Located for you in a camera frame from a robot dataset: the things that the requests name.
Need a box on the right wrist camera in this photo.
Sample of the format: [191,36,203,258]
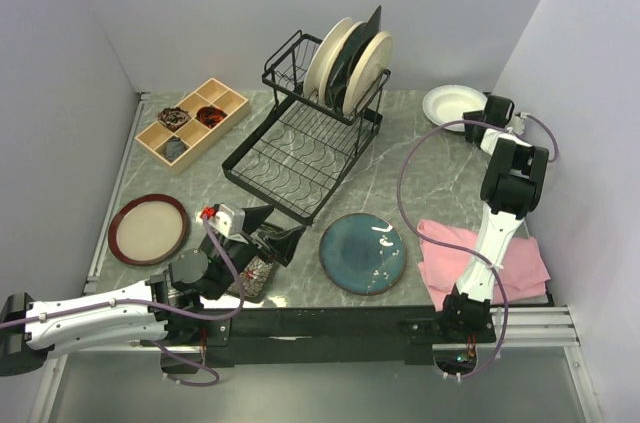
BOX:
[508,112,530,137]

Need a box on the round red rimmed plate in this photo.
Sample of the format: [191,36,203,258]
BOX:
[108,193,189,267]

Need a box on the pink cloth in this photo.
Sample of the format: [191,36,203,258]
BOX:
[417,219,550,311]

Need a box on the teal brown rimmed plate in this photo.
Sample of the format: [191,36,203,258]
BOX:
[318,213,406,296]

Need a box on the brown beaded bundle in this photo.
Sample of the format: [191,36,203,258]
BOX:
[157,107,191,132]

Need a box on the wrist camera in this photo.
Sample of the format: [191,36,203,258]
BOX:
[508,112,530,137]
[200,204,247,243]

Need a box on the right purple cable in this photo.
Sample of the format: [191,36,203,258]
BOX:
[396,115,560,380]

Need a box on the purple cable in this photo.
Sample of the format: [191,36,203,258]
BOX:
[396,115,560,380]
[0,220,246,387]

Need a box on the wooden compartment tray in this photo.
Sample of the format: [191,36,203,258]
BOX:
[135,78,251,175]

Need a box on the black square floral plate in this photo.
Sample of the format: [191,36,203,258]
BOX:
[239,258,287,303]

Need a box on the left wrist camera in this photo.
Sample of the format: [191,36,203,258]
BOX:
[200,204,247,243]

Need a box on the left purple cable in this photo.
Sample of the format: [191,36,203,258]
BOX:
[0,220,246,387]

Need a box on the black base bar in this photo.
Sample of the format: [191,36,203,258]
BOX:
[169,306,497,368]

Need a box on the beige front plate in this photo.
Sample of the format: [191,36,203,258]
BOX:
[342,31,393,118]

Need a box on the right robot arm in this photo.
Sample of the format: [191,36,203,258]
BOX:
[438,95,550,343]

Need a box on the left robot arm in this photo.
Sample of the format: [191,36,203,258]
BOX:
[1,204,306,376]

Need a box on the red black cable bundle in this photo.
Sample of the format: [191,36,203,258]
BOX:
[195,106,227,127]

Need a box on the cream round plate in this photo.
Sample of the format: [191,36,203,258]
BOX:
[303,17,353,98]

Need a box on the grey cloth piece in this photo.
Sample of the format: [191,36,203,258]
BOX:
[163,136,188,163]

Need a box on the black wire dish rack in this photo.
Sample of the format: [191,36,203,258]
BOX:
[222,30,391,226]

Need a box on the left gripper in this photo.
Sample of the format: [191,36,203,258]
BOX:
[207,205,306,301]

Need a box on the white fluted plate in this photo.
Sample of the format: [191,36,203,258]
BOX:
[422,85,487,126]

